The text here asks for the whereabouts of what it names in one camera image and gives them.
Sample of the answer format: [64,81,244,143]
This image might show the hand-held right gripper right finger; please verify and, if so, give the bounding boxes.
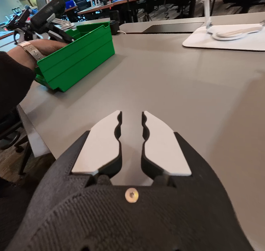
[141,111,192,182]

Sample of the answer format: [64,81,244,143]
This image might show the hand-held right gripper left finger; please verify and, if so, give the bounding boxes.
[71,111,122,181]

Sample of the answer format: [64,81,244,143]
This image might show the green plastic box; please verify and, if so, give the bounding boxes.
[34,21,115,92]

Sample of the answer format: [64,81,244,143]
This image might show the person's left hand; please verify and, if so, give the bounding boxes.
[27,39,68,59]

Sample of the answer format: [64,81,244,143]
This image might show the black and white tool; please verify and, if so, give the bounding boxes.
[4,9,38,46]

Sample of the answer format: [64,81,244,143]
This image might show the beige mesh watch band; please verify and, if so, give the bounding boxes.
[18,41,46,62]

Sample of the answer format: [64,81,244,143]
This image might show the white rounded tray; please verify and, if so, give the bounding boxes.
[182,23,265,52]

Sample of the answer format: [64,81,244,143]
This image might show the closed laptop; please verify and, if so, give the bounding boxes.
[143,22,204,33]

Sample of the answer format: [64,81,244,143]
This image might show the tall white stand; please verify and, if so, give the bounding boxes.
[168,0,265,31]

